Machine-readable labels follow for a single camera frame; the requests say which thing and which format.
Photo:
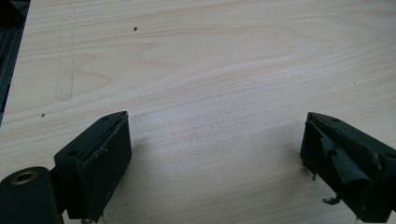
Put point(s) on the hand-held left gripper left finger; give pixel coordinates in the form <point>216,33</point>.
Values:
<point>93,168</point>

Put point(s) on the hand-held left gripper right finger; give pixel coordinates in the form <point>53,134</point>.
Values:
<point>348,161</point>

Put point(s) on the dark metal frame rail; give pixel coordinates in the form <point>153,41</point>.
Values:
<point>7,53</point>

